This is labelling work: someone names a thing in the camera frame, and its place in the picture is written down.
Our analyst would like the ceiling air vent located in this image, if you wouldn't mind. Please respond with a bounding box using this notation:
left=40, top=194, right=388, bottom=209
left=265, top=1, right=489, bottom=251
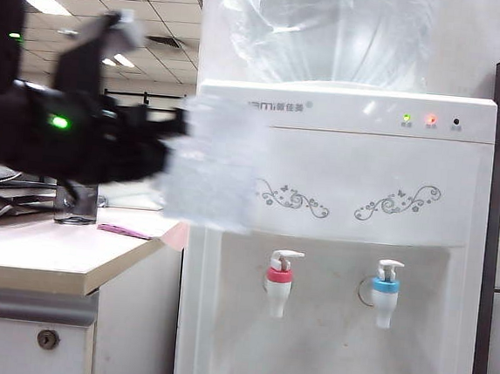
left=146, top=34, right=185, bottom=51

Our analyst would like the blue cold water tap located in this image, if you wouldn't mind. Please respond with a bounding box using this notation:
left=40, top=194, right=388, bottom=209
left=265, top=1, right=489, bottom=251
left=367, top=257, right=406, bottom=331

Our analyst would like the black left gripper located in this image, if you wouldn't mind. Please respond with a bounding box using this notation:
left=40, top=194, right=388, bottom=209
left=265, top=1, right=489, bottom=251
left=74, top=99, right=192, bottom=191

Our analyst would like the red hot water tap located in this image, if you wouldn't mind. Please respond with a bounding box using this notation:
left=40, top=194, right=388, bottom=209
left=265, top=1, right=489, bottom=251
left=262, top=248, right=305, bottom=321

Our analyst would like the pink packet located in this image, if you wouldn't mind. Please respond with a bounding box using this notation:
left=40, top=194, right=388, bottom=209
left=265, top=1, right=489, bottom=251
left=96, top=222, right=152, bottom=241

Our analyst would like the clear plastic mug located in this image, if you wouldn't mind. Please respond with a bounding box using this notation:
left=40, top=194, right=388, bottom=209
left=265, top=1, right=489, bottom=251
left=154, top=92, right=272, bottom=236

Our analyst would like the grey bottle with black lid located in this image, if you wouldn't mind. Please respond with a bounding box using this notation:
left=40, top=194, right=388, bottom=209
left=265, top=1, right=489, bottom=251
left=52, top=177, right=100, bottom=228

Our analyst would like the round cabinet lock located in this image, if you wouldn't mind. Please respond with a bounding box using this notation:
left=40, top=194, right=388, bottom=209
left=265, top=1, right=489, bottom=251
left=36, top=329, right=62, bottom=351

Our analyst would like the white water dispenser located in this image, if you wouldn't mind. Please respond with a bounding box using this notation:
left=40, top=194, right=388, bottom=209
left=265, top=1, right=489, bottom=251
left=171, top=73, right=500, bottom=374

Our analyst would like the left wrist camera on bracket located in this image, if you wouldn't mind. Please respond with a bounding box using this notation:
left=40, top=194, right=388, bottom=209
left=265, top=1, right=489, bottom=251
left=51, top=3, right=148, bottom=102

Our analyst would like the plastic-covered water jug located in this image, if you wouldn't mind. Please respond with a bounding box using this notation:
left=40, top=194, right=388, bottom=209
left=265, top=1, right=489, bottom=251
left=215, top=0, right=438, bottom=98

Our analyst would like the black wall shelf rack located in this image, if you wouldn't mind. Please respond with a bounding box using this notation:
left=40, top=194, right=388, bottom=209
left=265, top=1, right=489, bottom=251
left=103, top=88, right=188, bottom=112

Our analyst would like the twin fluorescent ceiling light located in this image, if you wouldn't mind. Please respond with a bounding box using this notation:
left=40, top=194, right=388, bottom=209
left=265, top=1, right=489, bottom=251
left=101, top=51, right=136, bottom=69

